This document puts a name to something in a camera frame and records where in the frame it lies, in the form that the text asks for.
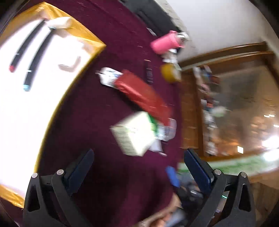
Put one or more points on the yellow tape roll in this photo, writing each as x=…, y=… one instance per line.
x=169, y=72

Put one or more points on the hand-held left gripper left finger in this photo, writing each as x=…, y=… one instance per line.
x=80, y=170

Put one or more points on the black marker red end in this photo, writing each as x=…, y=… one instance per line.
x=26, y=43

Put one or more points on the black marker blue end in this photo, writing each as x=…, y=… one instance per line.
x=37, y=61

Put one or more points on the white cardboard piece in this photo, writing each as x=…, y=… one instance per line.
x=69, y=65

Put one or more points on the yellow-edged white tray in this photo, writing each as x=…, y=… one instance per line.
x=54, y=104

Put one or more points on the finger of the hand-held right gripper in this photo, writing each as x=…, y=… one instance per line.
x=173, y=175

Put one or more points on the black marker white print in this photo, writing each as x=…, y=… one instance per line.
x=149, y=73

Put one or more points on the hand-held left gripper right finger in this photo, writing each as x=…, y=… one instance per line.
x=198, y=172

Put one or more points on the white plastic bottle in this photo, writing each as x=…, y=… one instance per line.
x=61, y=23

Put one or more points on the white gloves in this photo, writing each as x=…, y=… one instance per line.
x=172, y=56

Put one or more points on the red foil packet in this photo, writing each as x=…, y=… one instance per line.
x=141, y=93

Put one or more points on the white toothpaste tube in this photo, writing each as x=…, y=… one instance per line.
x=109, y=76

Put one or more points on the person's right hand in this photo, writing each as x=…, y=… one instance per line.
x=161, y=218

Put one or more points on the pile of cabinet clutter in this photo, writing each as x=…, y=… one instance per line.
x=207, y=109

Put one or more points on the wooden brick-pattern cabinet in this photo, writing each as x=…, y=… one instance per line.
x=189, y=98

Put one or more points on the pink knit-sleeved bottle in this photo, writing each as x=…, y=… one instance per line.
x=162, y=43

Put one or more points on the green white medicine box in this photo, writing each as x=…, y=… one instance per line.
x=133, y=133

